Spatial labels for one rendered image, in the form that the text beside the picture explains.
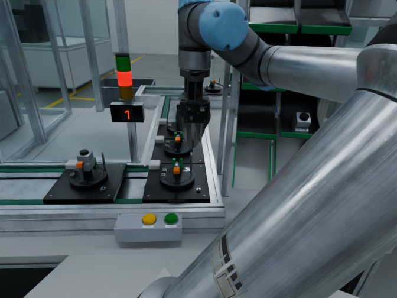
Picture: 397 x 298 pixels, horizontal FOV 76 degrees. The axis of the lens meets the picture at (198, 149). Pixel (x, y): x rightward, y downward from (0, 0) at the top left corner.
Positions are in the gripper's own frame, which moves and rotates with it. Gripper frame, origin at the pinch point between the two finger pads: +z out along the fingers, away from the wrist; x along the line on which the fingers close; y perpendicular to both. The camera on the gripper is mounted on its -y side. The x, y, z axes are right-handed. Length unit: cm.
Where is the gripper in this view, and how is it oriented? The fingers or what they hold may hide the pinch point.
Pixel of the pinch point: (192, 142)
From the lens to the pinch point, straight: 70.2
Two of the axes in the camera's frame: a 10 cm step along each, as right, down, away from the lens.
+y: 0.5, 4.7, -8.8
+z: -0.3, 8.8, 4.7
